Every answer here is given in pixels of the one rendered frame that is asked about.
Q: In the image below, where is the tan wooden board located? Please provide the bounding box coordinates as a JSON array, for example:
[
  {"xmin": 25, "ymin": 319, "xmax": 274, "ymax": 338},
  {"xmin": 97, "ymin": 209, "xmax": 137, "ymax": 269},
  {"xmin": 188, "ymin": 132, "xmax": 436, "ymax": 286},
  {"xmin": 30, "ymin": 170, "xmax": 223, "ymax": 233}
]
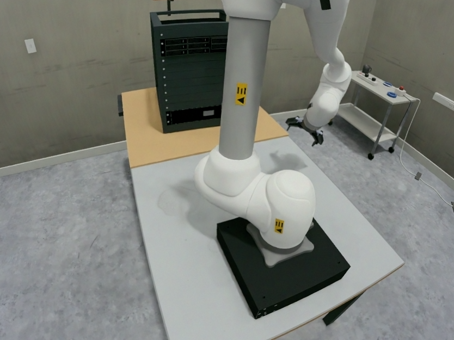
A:
[{"xmin": 122, "ymin": 87, "xmax": 289, "ymax": 169}]

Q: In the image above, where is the dark green metal rack frame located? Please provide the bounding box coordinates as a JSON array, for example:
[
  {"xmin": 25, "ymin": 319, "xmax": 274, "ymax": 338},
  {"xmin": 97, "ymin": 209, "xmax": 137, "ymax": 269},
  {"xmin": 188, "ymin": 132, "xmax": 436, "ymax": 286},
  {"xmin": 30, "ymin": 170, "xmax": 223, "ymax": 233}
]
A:
[{"xmin": 150, "ymin": 9, "xmax": 229, "ymax": 134}]

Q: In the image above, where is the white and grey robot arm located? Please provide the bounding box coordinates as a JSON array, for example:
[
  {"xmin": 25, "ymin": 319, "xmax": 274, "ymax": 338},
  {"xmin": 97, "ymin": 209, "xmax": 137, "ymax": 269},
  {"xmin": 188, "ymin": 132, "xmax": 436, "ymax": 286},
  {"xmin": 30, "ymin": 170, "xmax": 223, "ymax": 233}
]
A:
[{"xmin": 194, "ymin": 0, "xmax": 352, "ymax": 268}]

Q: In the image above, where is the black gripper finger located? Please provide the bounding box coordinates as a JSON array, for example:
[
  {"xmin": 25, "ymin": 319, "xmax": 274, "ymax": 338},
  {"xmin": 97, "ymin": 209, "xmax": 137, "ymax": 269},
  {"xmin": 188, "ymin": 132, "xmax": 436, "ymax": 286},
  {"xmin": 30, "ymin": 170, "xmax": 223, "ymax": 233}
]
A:
[
  {"xmin": 310, "ymin": 130, "xmax": 324, "ymax": 147},
  {"xmin": 285, "ymin": 116, "xmax": 304, "ymax": 131}
]

